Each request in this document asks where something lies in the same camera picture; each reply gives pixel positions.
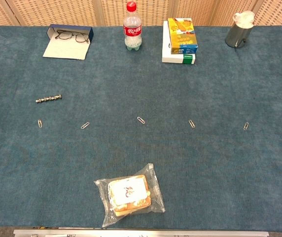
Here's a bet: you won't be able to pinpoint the blue felt table cover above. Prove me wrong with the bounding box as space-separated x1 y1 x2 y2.
0 24 282 233

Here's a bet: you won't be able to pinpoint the white and green box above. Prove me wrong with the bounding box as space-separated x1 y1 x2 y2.
162 20 196 65

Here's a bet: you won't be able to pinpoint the plastic wrapped sandwich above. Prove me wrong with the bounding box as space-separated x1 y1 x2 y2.
94 162 166 228

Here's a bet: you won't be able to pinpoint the red label cola bottle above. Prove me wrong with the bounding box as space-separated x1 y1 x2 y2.
123 1 142 51

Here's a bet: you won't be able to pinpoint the yellow and blue carton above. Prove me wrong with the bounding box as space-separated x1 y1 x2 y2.
167 17 199 55

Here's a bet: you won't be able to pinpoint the thin rimmed eyeglasses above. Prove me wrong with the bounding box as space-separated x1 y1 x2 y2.
54 30 90 44

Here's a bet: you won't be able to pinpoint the blue glasses case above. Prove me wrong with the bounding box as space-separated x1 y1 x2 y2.
46 24 94 44

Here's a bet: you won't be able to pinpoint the dark metal cup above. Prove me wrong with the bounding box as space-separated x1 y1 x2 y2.
224 21 254 50

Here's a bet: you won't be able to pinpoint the woven folding screen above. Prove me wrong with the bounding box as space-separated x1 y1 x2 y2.
0 0 282 27

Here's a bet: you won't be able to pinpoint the crumpled clear plastic wrap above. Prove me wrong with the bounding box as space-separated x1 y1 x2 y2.
232 10 255 28

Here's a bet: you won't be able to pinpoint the aluminium profile rail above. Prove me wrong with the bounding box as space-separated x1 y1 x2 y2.
13 229 270 237

